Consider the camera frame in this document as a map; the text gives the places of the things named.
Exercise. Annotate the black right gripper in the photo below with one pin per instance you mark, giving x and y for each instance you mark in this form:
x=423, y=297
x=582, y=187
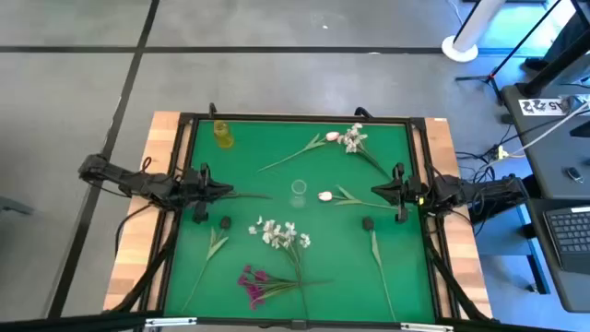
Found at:
x=410, y=191

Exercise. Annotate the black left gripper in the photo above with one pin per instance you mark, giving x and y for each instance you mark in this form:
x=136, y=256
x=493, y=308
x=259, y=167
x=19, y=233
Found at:
x=193, y=189

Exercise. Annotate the black artificial tulip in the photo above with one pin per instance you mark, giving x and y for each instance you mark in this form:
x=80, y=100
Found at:
x=368, y=224
x=225, y=222

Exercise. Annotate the white flower bunch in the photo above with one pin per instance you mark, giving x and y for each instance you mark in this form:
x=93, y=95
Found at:
x=276, y=236
x=352, y=140

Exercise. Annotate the pink artificial tulip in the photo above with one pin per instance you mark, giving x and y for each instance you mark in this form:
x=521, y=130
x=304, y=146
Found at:
x=325, y=196
x=332, y=136

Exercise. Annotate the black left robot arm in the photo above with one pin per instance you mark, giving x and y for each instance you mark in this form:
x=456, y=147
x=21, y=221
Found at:
x=138, y=183

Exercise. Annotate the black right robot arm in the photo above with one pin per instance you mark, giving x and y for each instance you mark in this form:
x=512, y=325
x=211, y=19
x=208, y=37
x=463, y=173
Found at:
x=484, y=189

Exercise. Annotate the yellow glass vase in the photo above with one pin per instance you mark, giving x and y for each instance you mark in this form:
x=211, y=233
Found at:
x=224, y=138

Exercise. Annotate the clear glass vase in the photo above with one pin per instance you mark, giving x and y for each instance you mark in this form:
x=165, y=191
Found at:
x=298, y=201

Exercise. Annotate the green table mat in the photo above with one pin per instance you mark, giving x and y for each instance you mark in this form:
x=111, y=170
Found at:
x=332, y=258

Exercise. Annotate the black tripod stand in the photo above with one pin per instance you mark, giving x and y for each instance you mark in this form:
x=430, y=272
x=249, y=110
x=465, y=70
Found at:
x=492, y=76

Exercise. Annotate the white pole with round base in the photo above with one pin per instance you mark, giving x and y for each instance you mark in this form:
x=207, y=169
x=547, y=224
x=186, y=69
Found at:
x=458, y=50

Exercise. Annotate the black desk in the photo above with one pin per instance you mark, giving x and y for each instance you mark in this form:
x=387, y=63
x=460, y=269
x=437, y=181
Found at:
x=544, y=161

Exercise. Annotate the white printed label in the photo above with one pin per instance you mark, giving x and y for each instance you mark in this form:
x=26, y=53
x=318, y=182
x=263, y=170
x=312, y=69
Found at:
x=541, y=106

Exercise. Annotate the black key fob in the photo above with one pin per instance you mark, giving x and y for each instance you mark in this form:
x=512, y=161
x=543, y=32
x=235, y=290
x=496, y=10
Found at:
x=574, y=174

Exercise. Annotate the dark laptop keyboard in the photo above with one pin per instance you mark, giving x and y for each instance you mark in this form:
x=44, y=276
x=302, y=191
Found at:
x=571, y=230

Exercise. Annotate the person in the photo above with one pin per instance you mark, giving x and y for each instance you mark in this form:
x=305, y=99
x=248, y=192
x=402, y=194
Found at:
x=534, y=63

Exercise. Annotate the grey metal foot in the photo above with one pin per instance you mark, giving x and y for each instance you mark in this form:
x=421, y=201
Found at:
x=16, y=206

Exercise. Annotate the dark grey desk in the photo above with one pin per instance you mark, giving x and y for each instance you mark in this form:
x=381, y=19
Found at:
x=576, y=290

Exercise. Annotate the black table frame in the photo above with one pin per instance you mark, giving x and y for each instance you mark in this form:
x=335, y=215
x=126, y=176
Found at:
x=239, y=321

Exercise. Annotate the silver metal bracket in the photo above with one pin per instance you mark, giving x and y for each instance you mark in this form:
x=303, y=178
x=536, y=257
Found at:
x=426, y=327
x=170, y=321

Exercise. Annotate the blue metal desk frame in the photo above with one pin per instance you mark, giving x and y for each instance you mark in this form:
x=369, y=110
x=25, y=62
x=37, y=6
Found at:
x=534, y=258

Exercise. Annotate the thick black post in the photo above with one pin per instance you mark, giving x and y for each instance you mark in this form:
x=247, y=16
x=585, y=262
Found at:
x=553, y=69

